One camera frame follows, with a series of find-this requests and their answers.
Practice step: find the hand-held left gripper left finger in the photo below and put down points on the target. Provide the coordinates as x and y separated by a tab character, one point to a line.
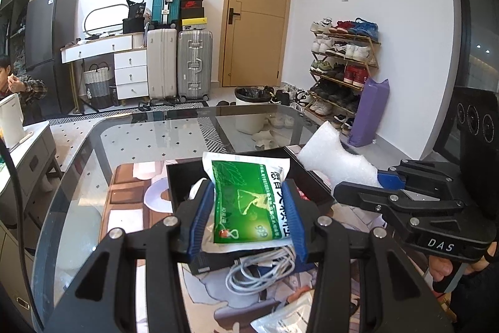
200	216

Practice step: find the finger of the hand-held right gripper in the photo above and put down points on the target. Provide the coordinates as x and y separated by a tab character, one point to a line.
362	196
390	177

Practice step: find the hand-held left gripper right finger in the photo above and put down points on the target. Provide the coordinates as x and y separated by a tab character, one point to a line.
294	216

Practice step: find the black cardboard box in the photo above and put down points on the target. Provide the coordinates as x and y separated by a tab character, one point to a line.
177	181

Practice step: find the green medicine packet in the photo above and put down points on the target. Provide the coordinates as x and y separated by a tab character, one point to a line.
245	200

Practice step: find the white foam wrap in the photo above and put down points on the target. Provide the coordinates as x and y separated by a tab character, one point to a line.
335	157

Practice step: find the person's right forearm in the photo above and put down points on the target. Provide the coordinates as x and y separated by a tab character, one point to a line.
477	305

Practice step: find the person's right hand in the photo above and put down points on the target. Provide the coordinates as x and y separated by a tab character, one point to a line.
440	272

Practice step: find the purple bag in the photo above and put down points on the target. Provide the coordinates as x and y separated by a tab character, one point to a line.
368	110

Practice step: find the printed table mat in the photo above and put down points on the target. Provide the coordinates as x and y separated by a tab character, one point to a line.
124	200

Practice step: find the beige slippers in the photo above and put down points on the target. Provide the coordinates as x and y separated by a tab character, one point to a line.
264	136

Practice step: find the wooden shoe rack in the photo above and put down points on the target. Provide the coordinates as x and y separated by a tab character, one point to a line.
351	83

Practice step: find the clear plastic bag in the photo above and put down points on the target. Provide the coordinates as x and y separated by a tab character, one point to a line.
284	317

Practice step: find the white trash bin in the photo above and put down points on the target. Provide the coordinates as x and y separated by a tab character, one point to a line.
253	110

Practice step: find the shoes on floor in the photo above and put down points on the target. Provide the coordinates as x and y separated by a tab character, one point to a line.
290	97

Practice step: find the shoe rack with shoes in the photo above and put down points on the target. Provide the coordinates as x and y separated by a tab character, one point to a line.
343	52

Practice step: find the silver suitcase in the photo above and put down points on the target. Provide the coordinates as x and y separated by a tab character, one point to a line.
195	65

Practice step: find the white suitcase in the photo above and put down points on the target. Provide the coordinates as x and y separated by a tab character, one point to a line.
161	64

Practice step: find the white vanity desk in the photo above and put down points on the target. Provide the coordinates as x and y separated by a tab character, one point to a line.
128	71

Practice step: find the woven laundry basket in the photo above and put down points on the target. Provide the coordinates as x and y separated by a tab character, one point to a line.
97	87

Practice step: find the grey and white side table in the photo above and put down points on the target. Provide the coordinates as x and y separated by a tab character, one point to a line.
31	161

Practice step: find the yellow and black shoe box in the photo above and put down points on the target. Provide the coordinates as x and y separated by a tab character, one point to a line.
194	22

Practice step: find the tan wooden door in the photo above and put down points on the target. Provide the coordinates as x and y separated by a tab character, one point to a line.
257	24

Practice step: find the black bag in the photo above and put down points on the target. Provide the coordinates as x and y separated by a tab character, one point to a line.
134	19

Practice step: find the black shoe box red logo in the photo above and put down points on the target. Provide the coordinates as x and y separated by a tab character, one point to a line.
192	7

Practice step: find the oval mirror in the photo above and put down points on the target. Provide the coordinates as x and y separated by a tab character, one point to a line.
105	9

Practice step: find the dark grey fridge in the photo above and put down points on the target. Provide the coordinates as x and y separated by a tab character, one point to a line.
48	44

